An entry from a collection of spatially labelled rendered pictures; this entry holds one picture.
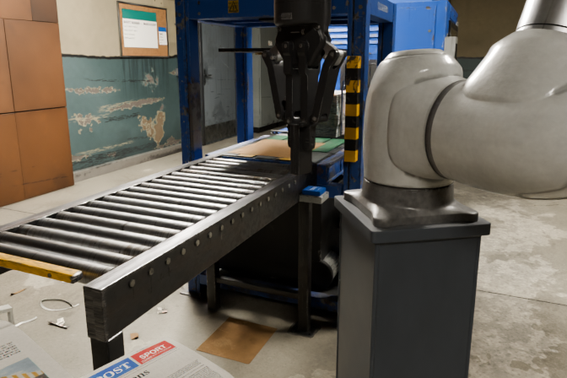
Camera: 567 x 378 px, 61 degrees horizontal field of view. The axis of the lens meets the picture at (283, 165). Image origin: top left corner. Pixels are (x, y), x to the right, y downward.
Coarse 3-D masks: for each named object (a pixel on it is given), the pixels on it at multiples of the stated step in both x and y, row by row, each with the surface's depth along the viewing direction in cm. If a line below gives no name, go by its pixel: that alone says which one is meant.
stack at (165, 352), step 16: (144, 352) 72; (160, 352) 72; (176, 352) 72; (192, 352) 72; (112, 368) 68; (128, 368) 68; (144, 368) 68; (160, 368) 68; (176, 368) 68; (192, 368) 68; (208, 368) 68
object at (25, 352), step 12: (0, 336) 35; (12, 336) 35; (24, 336) 35; (0, 348) 33; (12, 348) 33; (24, 348) 33; (36, 348) 33; (0, 360) 32; (12, 360) 32; (24, 360) 32; (36, 360) 32; (48, 360) 32; (0, 372) 31; (12, 372) 31; (24, 372) 31; (36, 372) 31; (48, 372) 31; (60, 372) 31
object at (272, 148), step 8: (256, 144) 264; (264, 144) 264; (272, 144) 264; (280, 144) 264; (320, 144) 264; (232, 152) 242; (240, 152) 242; (248, 152) 242; (256, 152) 242; (264, 152) 242; (272, 152) 242; (280, 152) 242; (288, 152) 242
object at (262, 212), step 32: (256, 192) 169; (288, 192) 188; (224, 224) 143; (256, 224) 164; (160, 256) 115; (192, 256) 128; (96, 288) 98; (128, 288) 105; (160, 288) 116; (96, 320) 100; (128, 320) 106
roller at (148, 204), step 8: (104, 200) 163; (112, 200) 162; (120, 200) 161; (128, 200) 160; (136, 200) 160; (152, 208) 155; (160, 208) 154; (168, 208) 153; (176, 208) 152; (184, 208) 152; (192, 208) 151; (200, 208) 151; (208, 216) 147
